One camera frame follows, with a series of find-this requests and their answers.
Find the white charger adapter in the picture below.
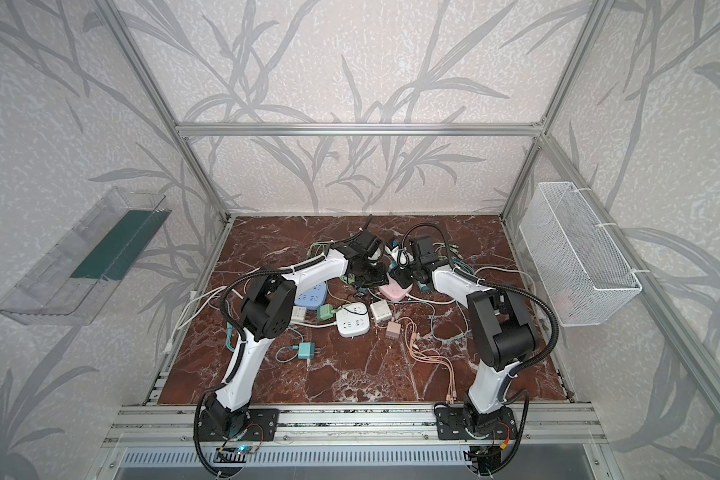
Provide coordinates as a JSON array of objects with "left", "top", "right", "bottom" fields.
[{"left": 369, "top": 300, "right": 393, "bottom": 323}]

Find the pink plug adapter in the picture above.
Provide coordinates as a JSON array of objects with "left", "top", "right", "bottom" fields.
[{"left": 385, "top": 321, "right": 402, "bottom": 339}]

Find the white power strip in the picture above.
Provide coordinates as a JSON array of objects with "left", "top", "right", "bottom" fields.
[{"left": 335, "top": 302, "right": 370, "bottom": 338}]

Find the clear plastic wall bin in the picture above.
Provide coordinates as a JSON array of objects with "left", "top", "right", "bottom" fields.
[{"left": 0, "top": 187, "right": 172, "bottom": 326}]

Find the blue power strip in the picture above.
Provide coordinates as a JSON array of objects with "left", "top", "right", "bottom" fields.
[{"left": 295, "top": 282, "right": 327, "bottom": 311}]

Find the pink power strip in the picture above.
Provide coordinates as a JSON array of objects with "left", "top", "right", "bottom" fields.
[{"left": 378, "top": 280, "right": 412, "bottom": 302}]

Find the teal charging cable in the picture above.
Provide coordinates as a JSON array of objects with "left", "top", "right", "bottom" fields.
[{"left": 224, "top": 239, "right": 475, "bottom": 364}]

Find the white power cord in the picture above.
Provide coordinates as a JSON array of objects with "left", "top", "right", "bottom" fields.
[{"left": 164, "top": 263, "right": 538, "bottom": 355}]

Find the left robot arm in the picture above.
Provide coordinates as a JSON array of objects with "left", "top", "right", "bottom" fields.
[{"left": 193, "top": 228, "right": 383, "bottom": 443}]

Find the green charging cable bundle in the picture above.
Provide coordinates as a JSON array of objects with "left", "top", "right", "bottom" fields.
[{"left": 308, "top": 230, "right": 352, "bottom": 268}]

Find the white wire mesh basket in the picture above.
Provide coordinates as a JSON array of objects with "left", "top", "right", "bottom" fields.
[{"left": 519, "top": 182, "right": 642, "bottom": 327}]

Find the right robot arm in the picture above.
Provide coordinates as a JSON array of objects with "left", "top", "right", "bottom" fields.
[{"left": 390, "top": 236, "right": 560, "bottom": 439}]

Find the white plug adapter small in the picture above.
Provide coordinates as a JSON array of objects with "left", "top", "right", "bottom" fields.
[{"left": 291, "top": 306, "right": 307, "bottom": 322}]

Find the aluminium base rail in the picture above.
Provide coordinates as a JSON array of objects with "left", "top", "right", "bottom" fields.
[{"left": 102, "top": 402, "right": 607, "bottom": 448}]

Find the pink charging cable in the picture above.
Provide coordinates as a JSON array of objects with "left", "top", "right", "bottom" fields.
[{"left": 398, "top": 317, "right": 460, "bottom": 403}]

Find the teal plug adapter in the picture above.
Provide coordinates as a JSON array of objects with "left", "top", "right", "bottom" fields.
[{"left": 297, "top": 342, "right": 316, "bottom": 360}]

